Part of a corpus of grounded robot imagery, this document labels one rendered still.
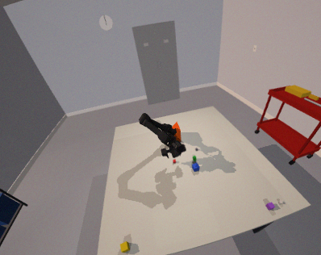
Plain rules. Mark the yellow cube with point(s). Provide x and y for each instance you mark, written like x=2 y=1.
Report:
x=125 y=247

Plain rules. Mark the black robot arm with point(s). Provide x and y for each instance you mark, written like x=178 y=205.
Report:
x=165 y=134

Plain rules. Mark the blue block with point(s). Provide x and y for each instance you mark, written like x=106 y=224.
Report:
x=195 y=167

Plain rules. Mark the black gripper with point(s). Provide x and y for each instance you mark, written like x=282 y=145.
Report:
x=165 y=152

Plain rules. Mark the small purple block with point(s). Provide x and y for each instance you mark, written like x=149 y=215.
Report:
x=270 y=206

